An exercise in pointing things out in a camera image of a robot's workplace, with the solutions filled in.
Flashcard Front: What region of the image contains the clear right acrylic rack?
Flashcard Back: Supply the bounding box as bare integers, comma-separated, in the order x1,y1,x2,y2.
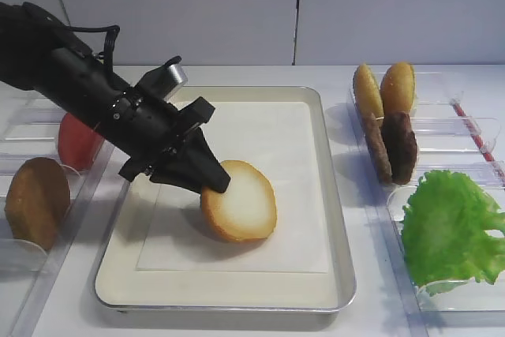
347,71,504,336

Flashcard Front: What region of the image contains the tan bun slice behind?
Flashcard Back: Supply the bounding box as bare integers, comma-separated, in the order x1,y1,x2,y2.
352,63,384,118

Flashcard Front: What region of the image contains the white paper sheet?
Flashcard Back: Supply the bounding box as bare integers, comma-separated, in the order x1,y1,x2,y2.
134,99,331,275

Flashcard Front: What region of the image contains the tan bun slice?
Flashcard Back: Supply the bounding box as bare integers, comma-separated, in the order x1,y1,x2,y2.
380,62,416,114
352,63,384,118

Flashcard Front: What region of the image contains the clear left acrylic rack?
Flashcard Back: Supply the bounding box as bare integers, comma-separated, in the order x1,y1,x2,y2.
1,86,113,336

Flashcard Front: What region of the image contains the brown meat patty behind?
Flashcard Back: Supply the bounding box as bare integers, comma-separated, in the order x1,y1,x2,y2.
362,113,392,185

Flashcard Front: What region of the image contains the clear acrylic rack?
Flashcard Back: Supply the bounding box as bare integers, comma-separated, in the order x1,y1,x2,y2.
1,86,113,336
347,71,504,336

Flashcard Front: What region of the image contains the red tomato slice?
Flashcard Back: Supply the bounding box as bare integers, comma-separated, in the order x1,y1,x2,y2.
57,113,104,171

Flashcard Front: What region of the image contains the black cable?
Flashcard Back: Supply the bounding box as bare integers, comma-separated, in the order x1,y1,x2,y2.
62,24,122,73

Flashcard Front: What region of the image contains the green lettuce leaf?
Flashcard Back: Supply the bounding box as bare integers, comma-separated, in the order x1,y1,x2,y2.
401,170,504,286

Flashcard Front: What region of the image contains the brown meat patty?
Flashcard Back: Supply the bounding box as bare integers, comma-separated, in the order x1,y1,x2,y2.
381,111,417,185
362,113,392,185

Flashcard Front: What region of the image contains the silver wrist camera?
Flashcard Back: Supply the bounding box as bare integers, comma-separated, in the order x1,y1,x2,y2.
135,55,188,100

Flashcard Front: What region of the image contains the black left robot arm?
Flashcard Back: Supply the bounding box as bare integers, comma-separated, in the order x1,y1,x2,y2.
1,2,230,193

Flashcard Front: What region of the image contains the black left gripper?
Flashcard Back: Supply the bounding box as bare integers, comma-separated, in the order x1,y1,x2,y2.
96,90,230,193

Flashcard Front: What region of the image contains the white metal tray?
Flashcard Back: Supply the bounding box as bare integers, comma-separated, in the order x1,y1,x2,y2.
95,86,356,313

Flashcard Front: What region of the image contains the brown bun slice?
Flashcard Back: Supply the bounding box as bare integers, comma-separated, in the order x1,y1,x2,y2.
200,160,278,243
5,157,70,251

